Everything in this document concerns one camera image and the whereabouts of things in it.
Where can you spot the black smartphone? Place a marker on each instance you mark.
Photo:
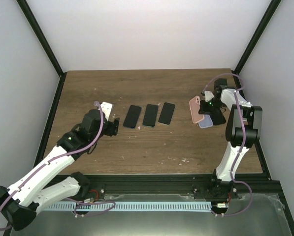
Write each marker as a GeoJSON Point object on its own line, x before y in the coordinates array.
{"type": "Point", "coordinates": [166, 113]}
{"type": "Point", "coordinates": [132, 116]}
{"type": "Point", "coordinates": [150, 115]}

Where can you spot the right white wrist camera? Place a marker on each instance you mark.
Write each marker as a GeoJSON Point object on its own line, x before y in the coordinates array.
{"type": "Point", "coordinates": [207, 95]}

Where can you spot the left black frame post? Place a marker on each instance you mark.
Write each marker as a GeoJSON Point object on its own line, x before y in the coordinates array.
{"type": "Point", "coordinates": [29, 15]}

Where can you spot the phone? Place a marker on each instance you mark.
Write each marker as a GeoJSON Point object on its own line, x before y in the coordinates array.
{"type": "Point", "coordinates": [194, 105]}
{"type": "Point", "coordinates": [206, 122]}

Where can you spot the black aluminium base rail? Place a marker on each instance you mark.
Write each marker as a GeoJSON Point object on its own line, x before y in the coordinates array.
{"type": "Point", "coordinates": [202, 186]}

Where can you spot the black phone case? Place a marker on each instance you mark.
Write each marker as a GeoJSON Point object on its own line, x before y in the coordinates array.
{"type": "Point", "coordinates": [217, 118]}

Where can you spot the black frame post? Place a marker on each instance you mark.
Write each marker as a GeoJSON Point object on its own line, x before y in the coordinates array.
{"type": "Point", "coordinates": [29, 15]}
{"type": "Point", "coordinates": [267, 16]}

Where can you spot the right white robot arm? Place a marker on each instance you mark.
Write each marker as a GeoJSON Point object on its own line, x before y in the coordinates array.
{"type": "Point", "coordinates": [226, 105]}

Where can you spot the right black frame post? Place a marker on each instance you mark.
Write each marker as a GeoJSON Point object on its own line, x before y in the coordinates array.
{"type": "Point", "coordinates": [267, 16]}

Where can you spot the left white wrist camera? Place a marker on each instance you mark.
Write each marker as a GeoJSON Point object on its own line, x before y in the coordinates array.
{"type": "Point", "coordinates": [107, 109]}

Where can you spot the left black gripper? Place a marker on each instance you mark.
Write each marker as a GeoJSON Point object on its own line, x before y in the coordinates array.
{"type": "Point", "coordinates": [113, 128]}

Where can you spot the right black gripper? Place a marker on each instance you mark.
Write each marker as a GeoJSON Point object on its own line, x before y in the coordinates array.
{"type": "Point", "coordinates": [203, 109]}

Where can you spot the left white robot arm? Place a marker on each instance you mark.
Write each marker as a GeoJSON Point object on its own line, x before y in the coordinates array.
{"type": "Point", "coordinates": [22, 201]}

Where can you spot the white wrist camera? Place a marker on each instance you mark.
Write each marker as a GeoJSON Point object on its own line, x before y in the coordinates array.
{"type": "Point", "coordinates": [207, 95]}
{"type": "Point", "coordinates": [107, 109]}

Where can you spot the light blue slotted cable duct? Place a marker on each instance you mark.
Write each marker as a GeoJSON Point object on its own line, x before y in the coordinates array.
{"type": "Point", "coordinates": [134, 206]}

